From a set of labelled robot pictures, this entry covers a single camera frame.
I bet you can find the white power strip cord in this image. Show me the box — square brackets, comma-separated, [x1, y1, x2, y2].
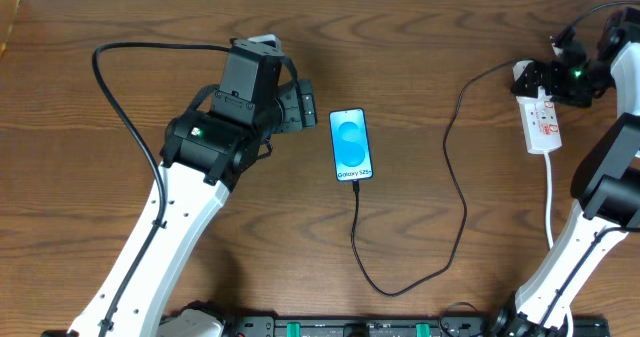
[543, 152, 575, 337]

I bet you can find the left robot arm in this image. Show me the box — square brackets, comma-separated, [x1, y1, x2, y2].
[62, 34, 317, 337]

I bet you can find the blue Galaxy smartphone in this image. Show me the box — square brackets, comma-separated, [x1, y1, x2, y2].
[329, 108, 374, 182]

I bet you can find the black charging cable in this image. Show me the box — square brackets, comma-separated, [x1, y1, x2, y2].
[349, 56, 526, 298]

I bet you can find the white power strip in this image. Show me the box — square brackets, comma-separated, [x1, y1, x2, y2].
[513, 60, 562, 155]

